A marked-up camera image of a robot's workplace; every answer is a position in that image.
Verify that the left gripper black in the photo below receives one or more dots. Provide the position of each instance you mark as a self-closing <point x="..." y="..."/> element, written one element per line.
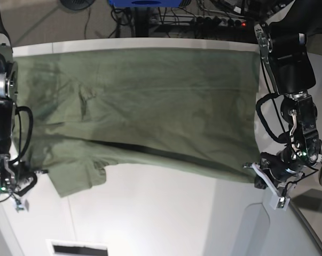
<point x="279" y="168"/>

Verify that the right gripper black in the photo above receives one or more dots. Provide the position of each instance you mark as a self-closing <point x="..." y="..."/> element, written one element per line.
<point x="26" y="179"/>

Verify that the green t-shirt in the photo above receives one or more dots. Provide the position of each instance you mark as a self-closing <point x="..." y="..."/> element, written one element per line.
<point x="187" y="109"/>

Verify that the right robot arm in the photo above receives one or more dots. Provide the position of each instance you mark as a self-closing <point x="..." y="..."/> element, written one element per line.
<point x="15" y="177"/>

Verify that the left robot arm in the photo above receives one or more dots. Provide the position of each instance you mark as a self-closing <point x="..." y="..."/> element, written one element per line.
<point x="286" y="66"/>

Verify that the grey metal stand right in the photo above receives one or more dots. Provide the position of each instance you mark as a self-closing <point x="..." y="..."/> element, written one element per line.
<point x="306" y="197"/>

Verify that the power strip with red light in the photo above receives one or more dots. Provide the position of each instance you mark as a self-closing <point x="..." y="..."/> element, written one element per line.
<point x="214" y="22"/>

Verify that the black round fan base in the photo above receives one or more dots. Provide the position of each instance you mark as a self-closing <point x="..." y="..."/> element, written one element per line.
<point x="77" y="5"/>

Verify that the blue plastic bin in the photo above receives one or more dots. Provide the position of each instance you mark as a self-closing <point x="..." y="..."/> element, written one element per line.
<point x="145" y="3"/>

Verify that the black table leg post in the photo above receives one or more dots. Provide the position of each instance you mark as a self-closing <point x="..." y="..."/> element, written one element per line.
<point x="141" y="17"/>

